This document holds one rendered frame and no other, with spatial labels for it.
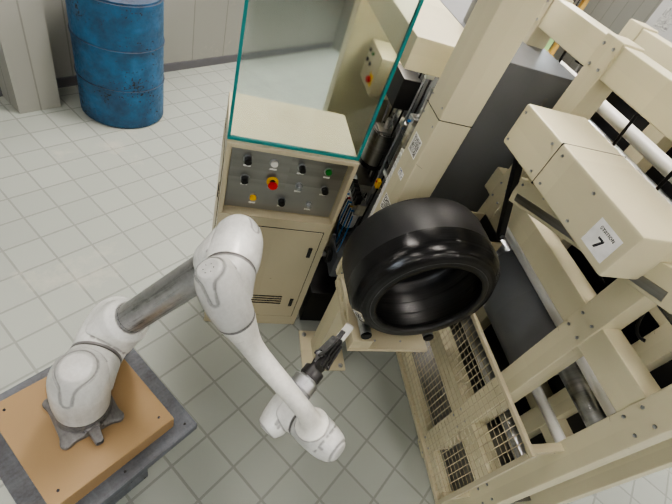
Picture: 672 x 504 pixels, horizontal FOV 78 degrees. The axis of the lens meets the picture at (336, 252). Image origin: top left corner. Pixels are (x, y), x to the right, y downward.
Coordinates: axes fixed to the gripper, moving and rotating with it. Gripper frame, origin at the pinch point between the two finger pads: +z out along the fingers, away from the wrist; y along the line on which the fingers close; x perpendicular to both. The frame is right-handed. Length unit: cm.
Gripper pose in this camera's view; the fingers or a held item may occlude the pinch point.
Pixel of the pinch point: (344, 332)
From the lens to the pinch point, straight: 151.1
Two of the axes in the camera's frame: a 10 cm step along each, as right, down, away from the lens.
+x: 7.6, 3.8, -5.3
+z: 6.2, -6.9, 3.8
